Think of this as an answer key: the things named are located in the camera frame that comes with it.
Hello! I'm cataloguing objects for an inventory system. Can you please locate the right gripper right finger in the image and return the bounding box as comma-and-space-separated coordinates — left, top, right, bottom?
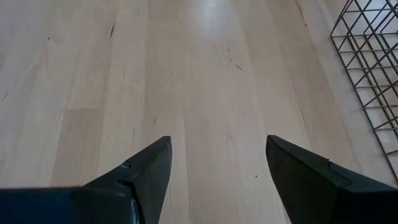
266, 134, 398, 224

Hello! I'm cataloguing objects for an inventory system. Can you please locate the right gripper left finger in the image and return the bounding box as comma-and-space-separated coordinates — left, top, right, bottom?
82, 135, 173, 224

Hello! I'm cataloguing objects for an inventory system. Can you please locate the metal wire basket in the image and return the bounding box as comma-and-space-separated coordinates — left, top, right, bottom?
330, 0, 398, 183

